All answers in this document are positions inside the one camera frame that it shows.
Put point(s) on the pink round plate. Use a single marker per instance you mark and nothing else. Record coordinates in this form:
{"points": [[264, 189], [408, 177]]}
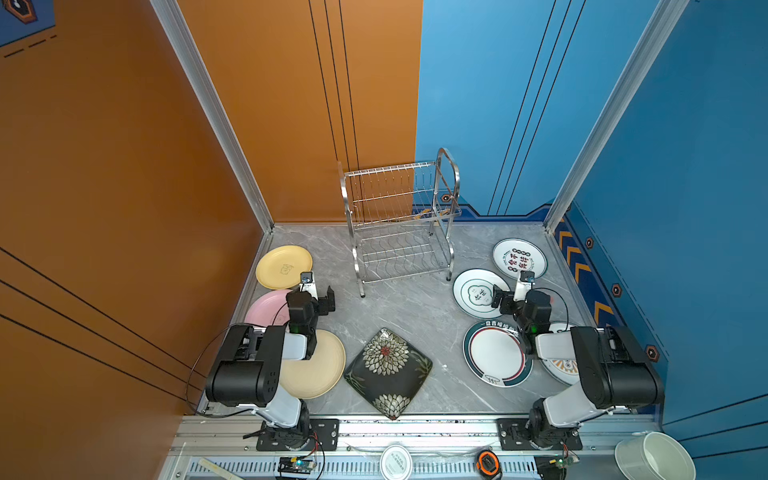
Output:
{"points": [[270, 309]]}

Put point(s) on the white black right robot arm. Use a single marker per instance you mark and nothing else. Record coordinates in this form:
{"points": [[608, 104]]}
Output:
{"points": [[614, 373]]}

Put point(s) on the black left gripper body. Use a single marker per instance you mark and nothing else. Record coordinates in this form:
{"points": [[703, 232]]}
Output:
{"points": [[324, 300]]}

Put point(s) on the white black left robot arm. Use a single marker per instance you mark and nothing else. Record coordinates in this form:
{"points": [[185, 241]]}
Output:
{"points": [[246, 371]]}

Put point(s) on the cream round plate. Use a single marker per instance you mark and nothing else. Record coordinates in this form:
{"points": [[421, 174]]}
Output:
{"points": [[309, 379]]}

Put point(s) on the white plate green red rim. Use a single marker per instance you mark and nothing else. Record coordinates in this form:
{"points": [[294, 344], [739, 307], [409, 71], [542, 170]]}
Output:
{"points": [[495, 354]]}

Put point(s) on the white round lid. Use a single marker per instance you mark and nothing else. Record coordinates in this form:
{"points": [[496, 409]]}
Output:
{"points": [[396, 463]]}

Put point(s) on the white bucket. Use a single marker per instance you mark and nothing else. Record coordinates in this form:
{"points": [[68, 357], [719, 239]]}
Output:
{"points": [[654, 456]]}

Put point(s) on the white plate black characters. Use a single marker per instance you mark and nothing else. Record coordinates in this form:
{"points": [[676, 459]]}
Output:
{"points": [[513, 255]]}

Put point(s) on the yellow round plate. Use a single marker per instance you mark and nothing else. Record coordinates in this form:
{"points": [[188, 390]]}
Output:
{"points": [[281, 268]]}

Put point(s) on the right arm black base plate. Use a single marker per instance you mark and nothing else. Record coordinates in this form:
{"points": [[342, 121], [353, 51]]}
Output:
{"points": [[517, 434]]}

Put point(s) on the green circuit board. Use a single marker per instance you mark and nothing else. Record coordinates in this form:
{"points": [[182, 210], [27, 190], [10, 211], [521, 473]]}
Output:
{"points": [[296, 468]]}

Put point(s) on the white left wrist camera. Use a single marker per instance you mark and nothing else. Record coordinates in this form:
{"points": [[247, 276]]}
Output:
{"points": [[308, 284]]}

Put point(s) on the white plate orange sunburst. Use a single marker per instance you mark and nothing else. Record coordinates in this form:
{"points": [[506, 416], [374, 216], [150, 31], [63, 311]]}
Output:
{"points": [[561, 366]]}

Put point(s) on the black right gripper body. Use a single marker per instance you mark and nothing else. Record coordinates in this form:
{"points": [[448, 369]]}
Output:
{"points": [[504, 300]]}

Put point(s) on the white plate green quatrefoil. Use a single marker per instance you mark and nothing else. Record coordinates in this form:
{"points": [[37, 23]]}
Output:
{"points": [[473, 292]]}

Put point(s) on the orange black tape measure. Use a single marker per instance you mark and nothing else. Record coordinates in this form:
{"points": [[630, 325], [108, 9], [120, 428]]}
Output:
{"points": [[488, 465]]}

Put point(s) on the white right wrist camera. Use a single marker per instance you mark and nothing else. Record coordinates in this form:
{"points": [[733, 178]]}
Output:
{"points": [[524, 283]]}

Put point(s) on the black floral square plate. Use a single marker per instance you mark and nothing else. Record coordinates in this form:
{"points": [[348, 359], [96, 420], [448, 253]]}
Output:
{"points": [[388, 373]]}

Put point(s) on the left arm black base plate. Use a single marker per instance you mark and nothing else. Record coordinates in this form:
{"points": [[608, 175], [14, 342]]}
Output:
{"points": [[305, 436]]}

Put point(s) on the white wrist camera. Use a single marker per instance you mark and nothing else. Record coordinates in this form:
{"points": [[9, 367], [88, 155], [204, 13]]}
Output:
{"points": [[308, 284], [524, 283]]}

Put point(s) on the steel wire dish rack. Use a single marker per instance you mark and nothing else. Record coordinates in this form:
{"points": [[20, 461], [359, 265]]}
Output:
{"points": [[399, 219]]}

